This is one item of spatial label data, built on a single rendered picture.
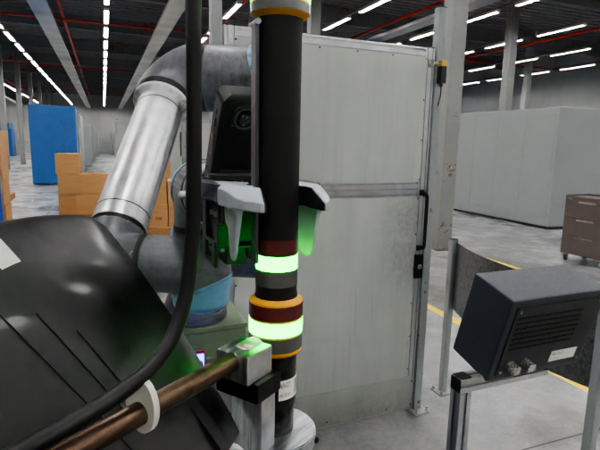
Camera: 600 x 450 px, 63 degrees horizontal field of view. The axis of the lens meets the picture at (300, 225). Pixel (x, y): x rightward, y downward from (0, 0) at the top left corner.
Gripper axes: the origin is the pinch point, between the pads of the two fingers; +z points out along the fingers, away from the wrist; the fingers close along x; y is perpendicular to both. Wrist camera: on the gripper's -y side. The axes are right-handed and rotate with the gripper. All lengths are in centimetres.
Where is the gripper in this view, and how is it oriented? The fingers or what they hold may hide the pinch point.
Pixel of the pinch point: (288, 195)
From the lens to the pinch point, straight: 35.3
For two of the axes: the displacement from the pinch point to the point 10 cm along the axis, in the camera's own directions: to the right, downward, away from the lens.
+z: 3.8, 1.5, -9.1
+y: -0.2, 9.9, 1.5
